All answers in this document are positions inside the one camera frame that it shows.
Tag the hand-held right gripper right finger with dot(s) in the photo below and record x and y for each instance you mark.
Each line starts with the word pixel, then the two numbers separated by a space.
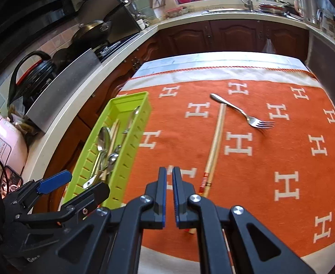
pixel 176 199

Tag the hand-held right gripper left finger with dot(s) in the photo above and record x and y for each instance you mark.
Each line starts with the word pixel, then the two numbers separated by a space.
pixel 163 199

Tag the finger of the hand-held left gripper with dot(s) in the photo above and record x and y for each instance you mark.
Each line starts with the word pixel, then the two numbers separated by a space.
pixel 90 195
pixel 54 181

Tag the white plastic rice spoon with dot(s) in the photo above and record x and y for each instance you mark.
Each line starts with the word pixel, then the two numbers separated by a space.
pixel 91 182

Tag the small metal spoon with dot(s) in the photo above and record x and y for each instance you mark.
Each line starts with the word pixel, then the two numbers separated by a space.
pixel 116 149
pixel 112 158

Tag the green plastic utensil tray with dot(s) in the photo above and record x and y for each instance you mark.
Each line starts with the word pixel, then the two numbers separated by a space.
pixel 133 148

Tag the wooden chopstick with striped end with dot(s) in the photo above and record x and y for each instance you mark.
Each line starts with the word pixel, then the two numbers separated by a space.
pixel 212 148
pixel 217 149

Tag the metal fork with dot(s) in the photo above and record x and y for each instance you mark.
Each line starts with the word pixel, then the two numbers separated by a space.
pixel 241 111

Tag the pink rice cooker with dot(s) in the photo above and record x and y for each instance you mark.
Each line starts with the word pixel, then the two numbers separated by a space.
pixel 10 145

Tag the clear bag of food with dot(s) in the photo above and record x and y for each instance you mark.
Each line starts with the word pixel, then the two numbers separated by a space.
pixel 23 120

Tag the white kitchen countertop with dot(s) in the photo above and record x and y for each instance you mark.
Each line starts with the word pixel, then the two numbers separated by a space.
pixel 70 102

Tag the orange printed blanket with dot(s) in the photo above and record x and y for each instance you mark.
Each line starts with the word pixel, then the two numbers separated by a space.
pixel 256 159

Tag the low stainless steel guard panel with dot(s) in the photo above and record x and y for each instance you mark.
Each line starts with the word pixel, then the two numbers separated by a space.
pixel 64 91

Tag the black kettle with red band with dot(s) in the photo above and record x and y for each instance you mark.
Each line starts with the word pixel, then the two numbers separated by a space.
pixel 33 77

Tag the pale blue table cover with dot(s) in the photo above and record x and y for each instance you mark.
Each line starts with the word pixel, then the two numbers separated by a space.
pixel 213 60

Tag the black gas stove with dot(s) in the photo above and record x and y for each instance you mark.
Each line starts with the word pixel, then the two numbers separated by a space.
pixel 116 45

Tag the dark wok with lid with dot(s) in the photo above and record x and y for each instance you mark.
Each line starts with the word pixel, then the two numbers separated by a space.
pixel 91 31

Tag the brown wooden cabinets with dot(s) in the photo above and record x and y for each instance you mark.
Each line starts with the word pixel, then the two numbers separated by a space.
pixel 236 34

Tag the black wok on stove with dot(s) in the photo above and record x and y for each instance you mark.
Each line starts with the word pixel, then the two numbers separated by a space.
pixel 119 17

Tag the white plastic bag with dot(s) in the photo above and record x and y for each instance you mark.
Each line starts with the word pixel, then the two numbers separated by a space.
pixel 269 47

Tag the black range hood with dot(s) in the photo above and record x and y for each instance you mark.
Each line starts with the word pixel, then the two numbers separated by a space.
pixel 27 2

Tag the black frying pan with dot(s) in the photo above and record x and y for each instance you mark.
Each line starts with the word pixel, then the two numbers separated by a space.
pixel 116 11

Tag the steel kitchen sink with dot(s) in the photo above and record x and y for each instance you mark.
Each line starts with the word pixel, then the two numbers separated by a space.
pixel 227 11

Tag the built-in steel oven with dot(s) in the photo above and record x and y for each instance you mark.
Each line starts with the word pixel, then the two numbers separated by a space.
pixel 327 62

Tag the pile of dishes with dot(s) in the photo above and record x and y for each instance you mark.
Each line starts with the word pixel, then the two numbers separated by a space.
pixel 271 8

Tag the row of condiment jars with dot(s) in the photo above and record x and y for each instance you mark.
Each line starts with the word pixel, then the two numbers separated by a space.
pixel 333 27

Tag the steel electric kettle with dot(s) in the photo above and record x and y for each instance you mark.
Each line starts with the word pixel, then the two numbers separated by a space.
pixel 304 4

